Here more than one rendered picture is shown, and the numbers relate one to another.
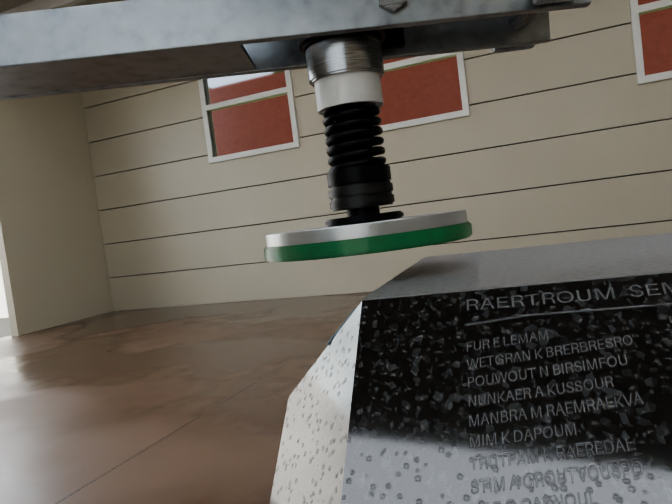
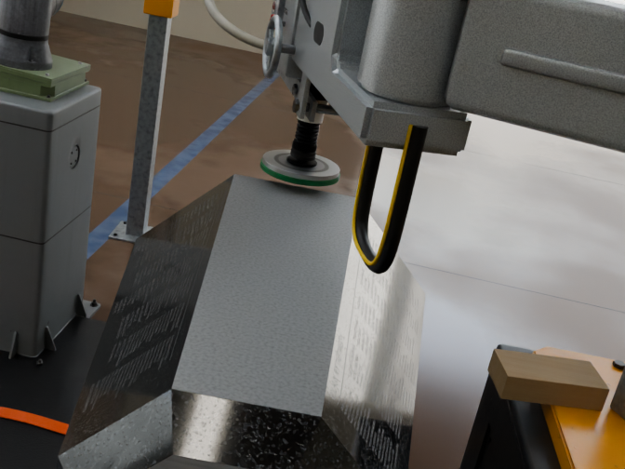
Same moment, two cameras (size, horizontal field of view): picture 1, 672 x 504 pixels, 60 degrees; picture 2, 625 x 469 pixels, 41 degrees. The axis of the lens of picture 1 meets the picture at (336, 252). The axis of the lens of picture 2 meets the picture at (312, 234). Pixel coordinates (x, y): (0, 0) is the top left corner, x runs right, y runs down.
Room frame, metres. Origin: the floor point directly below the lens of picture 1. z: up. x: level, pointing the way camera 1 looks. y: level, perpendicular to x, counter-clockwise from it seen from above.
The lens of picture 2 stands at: (0.01, -2.11, 1.57)
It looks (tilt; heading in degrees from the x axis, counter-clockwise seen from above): 22 degrees down; 72
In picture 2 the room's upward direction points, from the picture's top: 11 degrees clockwise
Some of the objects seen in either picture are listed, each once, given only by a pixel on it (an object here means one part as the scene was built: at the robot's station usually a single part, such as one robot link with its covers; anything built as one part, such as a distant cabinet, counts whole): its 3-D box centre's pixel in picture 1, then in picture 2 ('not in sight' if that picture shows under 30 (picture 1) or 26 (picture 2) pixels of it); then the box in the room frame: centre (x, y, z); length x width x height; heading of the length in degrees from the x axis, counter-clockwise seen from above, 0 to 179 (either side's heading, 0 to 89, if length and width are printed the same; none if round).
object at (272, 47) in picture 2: not in sight; (285, 48); (0.50, -0.15, 1.22); 0.15 x 0.10 x 0.15; 88
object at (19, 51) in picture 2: not in sight; (21, 46); (-0.15, 0.61, 0.98); 0.19 x 0.19 x 0.10
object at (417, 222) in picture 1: (365, 228); (300, 164); (0.62, -0.03, 0.89); 0.21 x 0.21 x 0.01
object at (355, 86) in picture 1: (348, 92); (311, 113); (0.62, -0.03, 1.04); 0.07 x 0.07 x 0.04
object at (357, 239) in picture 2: not in sight; (382, 189); (0.60, -0.69, 1.07); 0.23 x 0.03 x 0.32; 88
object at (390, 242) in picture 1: (365, 231); (300, 166); (0.62, -0.03, 0.89); 0.22 x 0.22 x 0.04
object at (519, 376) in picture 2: not in sight; (547, 379); (0.91, -0.93, 0.81); 0.20 x 0.10 x 0.05; 169
